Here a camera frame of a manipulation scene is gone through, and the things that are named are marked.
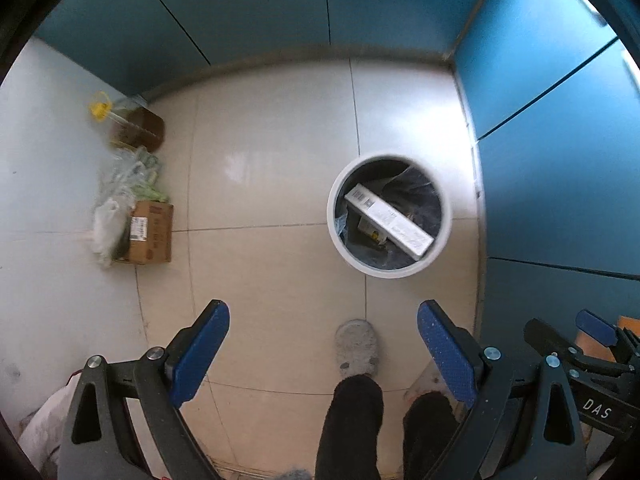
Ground long white carton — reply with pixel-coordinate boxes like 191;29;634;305
344;183;435;262

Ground brown cardboard box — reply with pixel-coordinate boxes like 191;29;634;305
116;201;175;265

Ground grey slipper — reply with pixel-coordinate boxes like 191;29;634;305
334;318;380;380
404;357;443;403

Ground white sack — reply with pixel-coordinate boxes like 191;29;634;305
16;374;96;467

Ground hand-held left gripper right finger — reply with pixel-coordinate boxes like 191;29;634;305
417;299;589;480

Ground white plastic bag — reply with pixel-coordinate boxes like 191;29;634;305
91;197;137;267

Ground person's right leg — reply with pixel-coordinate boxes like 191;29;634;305
401;391;468;480

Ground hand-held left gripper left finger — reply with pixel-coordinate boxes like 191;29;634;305
57;299;231;480

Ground oil bottle with yellow cap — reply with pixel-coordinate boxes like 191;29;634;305
89;91;166;152

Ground dark bin liner bag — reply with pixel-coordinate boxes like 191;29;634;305
334;158;444;270

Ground clear crumpled plastic bags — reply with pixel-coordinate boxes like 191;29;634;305
99;146;167;211

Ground blue cabinet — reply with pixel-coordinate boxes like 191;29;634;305
447;0;640;341
32;0;506;101

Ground white round trash bin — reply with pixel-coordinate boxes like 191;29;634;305
327;151;454;279

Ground brown cardboard piece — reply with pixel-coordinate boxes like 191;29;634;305
574;315;640;363

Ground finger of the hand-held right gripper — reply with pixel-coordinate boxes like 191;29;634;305
575;309;640;362
523;318;632;377

